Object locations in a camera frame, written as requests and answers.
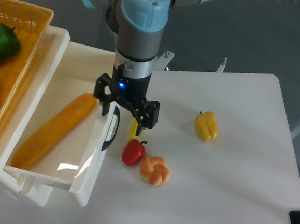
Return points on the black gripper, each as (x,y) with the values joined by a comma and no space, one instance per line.
(131,91)

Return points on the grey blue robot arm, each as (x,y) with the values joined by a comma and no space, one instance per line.
(138,26)

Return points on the white drawer cabinet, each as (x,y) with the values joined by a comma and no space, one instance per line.
(13,122)

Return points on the yellow banana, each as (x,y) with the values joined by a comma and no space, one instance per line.
(132,133)

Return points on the orange baguette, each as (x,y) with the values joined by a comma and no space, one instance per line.
(50,133)

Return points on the red bell pepper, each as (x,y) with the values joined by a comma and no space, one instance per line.
(133,152)

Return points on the knotted bread roll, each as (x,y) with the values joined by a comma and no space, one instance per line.
(154,171)

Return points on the yellow bell pepper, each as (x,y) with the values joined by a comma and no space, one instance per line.
(206,126)

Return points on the yellow woven basket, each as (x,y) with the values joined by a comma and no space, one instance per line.
(30,22)

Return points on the green bell pepper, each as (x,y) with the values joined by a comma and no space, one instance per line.
(9,43)

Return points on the white table clamp bracket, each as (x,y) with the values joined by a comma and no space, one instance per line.
(222,67)

